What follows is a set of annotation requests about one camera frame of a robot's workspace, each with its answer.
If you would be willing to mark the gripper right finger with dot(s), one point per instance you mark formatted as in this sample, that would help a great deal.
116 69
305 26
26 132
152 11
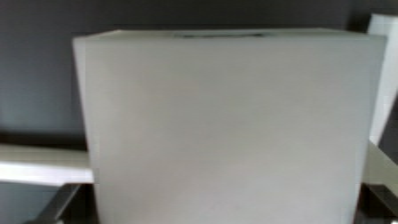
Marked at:
378 205

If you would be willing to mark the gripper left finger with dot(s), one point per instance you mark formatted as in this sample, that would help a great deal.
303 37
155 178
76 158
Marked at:
72 206

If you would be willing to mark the white U-shaped fence frame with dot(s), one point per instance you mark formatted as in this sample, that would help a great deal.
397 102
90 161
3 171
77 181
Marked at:
52 167

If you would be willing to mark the white tagged cabinet top block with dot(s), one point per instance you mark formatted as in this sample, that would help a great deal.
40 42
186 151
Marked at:
228 114

